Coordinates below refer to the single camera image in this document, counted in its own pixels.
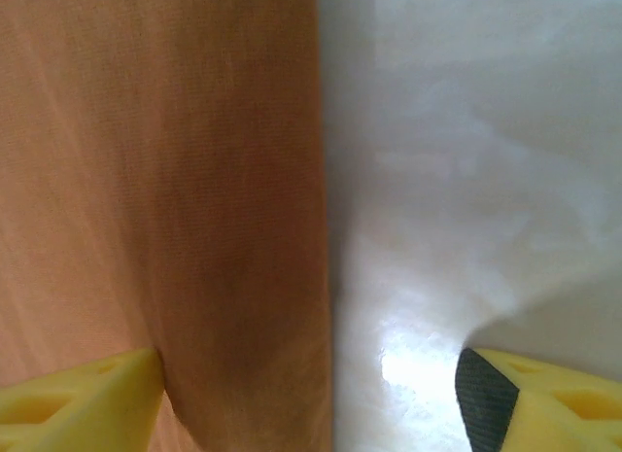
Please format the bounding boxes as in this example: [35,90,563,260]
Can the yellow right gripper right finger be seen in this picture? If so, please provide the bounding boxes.
[455,346,622,452]

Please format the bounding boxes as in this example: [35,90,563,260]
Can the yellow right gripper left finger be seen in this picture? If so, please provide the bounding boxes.
[0,347,166,452]

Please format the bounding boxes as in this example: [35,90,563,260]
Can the brown long pants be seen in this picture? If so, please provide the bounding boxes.
[0,0,336,452]

